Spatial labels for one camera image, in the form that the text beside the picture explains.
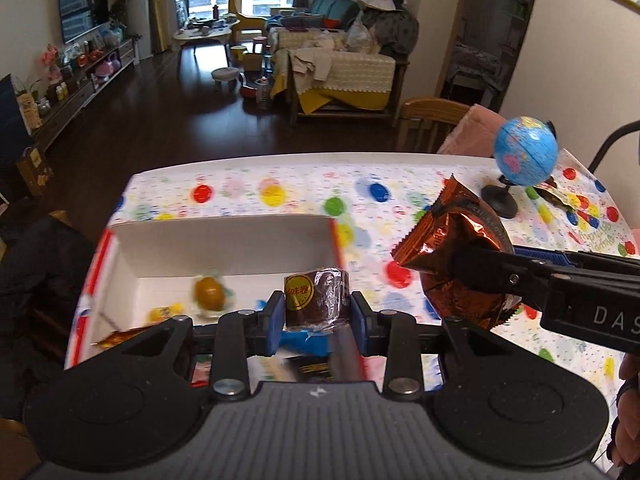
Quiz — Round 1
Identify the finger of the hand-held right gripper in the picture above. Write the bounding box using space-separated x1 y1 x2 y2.
511 245 640 278
450 245 553 314

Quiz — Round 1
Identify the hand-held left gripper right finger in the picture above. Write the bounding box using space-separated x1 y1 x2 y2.
350 292 522 397

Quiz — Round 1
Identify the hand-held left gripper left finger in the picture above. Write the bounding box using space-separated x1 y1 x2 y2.
115 290 286 402

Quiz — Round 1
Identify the blue cookie packet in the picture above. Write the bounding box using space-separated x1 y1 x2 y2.
256 299 328 358

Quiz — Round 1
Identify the small brown roll snack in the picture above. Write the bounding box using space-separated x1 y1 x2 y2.
283 267 351 333

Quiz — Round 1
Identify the brown foil snack packet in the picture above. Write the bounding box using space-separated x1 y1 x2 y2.
391 172 523 331

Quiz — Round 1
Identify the red cardboard box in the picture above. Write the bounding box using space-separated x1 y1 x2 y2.
64 214 388 391

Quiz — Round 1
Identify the person's right hand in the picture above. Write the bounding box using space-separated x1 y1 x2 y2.
609 352 640 468

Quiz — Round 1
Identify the black snack packet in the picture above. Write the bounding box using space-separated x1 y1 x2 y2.
292 355 333 381

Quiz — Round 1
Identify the brown and gold packet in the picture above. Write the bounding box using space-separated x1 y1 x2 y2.
535 180 578 211

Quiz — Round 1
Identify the gold wrapped candy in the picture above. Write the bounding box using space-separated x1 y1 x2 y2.
192 272 236 318

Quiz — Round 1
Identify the small blue globe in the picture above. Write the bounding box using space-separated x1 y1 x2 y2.
481 116 559 220

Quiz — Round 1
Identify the grey desk lamp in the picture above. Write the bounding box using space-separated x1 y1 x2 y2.
586 120 640 173

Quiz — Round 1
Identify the pink cloth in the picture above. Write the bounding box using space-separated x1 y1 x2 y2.
437 104 508 158

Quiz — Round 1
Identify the wooden chair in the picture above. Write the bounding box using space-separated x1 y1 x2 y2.
397 97 473 153

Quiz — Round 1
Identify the black jacket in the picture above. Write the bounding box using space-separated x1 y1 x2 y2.
0 212 96 411

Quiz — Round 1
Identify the cream and yellow blanket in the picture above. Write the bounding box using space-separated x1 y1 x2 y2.
272 45 397 113

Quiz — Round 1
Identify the small white stool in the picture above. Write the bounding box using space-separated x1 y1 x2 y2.
211 66 242 92

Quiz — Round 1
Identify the pile of clothes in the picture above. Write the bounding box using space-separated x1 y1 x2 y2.
345 0 420 56

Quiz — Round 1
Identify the brown paper bag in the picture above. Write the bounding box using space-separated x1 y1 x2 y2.
16 147 53 197

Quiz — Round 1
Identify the round coffee table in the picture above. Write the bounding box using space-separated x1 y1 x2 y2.
173 20 236 78

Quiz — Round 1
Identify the long television cabinet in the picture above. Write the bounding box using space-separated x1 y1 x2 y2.
30 37 138 153

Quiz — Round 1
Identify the yellow giraffe chair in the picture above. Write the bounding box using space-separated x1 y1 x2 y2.
222 0 268 43

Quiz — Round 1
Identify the yellow curtain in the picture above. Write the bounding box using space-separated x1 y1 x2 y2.
147 0 176 56

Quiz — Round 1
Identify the flat screen television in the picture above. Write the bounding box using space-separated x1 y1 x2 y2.
56 0 109 44

